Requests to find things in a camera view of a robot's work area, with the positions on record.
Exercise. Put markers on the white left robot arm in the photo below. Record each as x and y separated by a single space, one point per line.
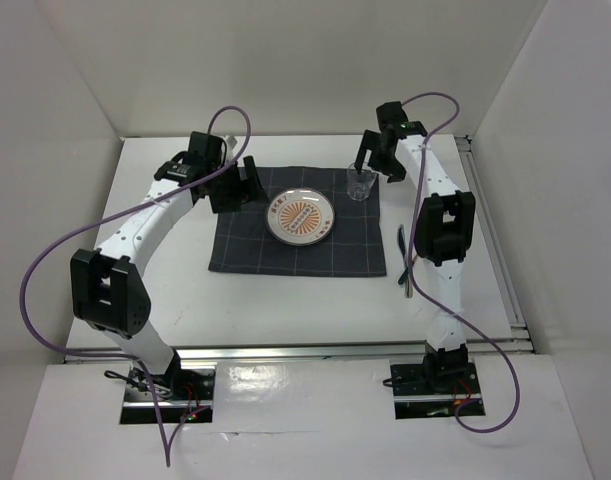
108 291

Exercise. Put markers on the aluminium front rail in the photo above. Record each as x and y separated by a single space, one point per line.
345 351

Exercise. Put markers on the aluminium rail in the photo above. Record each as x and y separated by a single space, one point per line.
345 351
495 235

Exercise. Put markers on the aluminium right side rail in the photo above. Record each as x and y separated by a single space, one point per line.
495 235

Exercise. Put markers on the green handled gold fork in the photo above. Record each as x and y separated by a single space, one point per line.
403 278

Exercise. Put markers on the striped handled knife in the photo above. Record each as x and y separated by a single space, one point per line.
402 245

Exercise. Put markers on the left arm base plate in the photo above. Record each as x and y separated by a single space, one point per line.
192 399

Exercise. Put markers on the orange sunburst patterned plate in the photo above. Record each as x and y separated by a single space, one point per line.
300 217

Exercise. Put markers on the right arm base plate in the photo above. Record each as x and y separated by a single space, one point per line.
415 397

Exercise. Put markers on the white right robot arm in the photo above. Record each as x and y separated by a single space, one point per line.
441 236

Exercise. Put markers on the dark checked cloth placemat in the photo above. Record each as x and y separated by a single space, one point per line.
353 249

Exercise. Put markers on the clear drinking glass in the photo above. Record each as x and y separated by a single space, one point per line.
359 183

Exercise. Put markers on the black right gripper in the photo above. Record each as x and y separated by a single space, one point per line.
394 170

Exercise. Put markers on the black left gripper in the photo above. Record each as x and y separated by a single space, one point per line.
229 203

